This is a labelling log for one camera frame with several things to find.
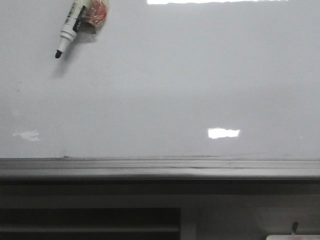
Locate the white dry-erase marker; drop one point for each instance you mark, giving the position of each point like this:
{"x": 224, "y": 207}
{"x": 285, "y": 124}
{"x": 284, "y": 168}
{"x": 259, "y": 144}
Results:
{"x": 71, "y": 25}

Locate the white whiteboard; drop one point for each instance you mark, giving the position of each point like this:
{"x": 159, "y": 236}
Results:
{"x": 220, "y": 80}

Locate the grey whiteboard marker tray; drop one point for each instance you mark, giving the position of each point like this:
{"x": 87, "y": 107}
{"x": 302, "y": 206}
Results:
{"x": 157, "y": 169}

